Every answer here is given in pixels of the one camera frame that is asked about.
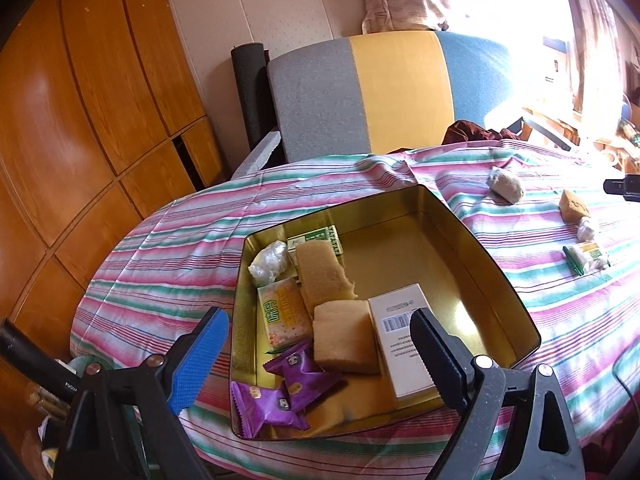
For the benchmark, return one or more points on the grey metal frame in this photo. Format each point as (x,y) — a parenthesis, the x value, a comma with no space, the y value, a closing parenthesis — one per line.
(545,130)

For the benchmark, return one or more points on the yellow sponge block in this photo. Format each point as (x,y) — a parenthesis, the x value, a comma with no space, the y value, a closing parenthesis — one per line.
(345,335)
(572,205)
(320,275)

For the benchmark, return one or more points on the gold metal tin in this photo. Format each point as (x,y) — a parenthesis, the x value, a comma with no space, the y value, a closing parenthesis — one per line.
(400,240)

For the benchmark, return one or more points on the wooden wardrobe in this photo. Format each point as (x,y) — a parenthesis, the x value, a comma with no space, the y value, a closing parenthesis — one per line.
(75,110)

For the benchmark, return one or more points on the black rolled mat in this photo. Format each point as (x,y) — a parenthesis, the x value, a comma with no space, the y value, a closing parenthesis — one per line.
(247,90)

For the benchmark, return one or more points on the small green box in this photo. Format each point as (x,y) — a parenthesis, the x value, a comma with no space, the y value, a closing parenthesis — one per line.
(320,236)

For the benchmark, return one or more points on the purple snack packet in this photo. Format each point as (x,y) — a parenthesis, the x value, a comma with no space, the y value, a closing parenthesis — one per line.
(265,405)
(305,380)

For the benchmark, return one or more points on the dark red cloth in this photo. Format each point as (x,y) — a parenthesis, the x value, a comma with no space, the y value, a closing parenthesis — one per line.
(467,132)

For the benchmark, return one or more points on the green-edged cracker packet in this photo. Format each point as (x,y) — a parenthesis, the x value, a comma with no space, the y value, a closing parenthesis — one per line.
(282,312)
(590,256)

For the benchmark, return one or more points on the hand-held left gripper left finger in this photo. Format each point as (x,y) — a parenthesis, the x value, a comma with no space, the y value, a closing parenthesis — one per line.
(197,355)

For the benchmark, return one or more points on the beige cardboard box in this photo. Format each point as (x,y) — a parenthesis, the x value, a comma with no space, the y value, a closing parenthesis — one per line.
(395,310)

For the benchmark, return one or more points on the grey wrapped lump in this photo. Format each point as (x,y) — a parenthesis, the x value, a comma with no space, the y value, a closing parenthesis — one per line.
(505,185)

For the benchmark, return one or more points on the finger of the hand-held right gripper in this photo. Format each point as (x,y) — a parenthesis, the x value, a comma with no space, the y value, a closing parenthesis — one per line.
(622,186)

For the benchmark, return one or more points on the grey yellow blue chair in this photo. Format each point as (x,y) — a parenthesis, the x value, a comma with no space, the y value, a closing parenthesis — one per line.
(400,90)

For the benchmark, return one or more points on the striped bed sheet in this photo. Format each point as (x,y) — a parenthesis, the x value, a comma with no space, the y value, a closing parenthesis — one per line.
(175,240)

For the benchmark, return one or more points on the black tube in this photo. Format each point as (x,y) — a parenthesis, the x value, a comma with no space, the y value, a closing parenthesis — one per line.
(30,355)

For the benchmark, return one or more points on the white foam block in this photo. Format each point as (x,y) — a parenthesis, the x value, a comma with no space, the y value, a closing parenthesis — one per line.
(260,155)

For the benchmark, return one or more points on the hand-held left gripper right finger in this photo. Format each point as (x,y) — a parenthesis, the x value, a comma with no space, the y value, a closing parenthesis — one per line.
(440,355)

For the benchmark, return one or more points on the clear plastic wrap ball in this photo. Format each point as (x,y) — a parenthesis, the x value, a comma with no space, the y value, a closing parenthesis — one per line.
(587,229)
(267,262)

